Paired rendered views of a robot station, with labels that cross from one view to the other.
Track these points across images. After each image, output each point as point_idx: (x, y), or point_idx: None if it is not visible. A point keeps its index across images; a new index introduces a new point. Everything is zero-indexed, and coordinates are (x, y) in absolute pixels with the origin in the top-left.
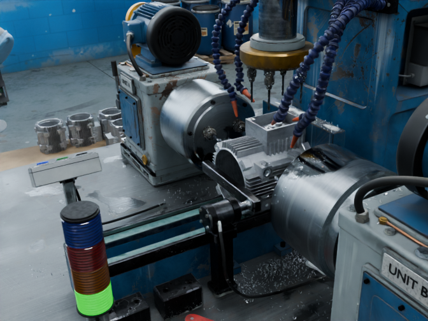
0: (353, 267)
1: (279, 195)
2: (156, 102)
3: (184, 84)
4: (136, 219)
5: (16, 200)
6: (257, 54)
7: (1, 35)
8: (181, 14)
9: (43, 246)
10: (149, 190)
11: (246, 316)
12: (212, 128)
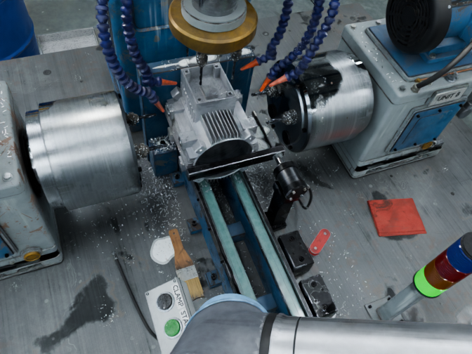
0: (398, 117)
1: (319, 126)
2: (28, 188)
3: (48, 136)
4: (136, 287)
5: None
6: (244, 36)
7: (256, 304)
8: None
9: None
10: (67, 268)
11: (307, 211)
12: (142, 144)
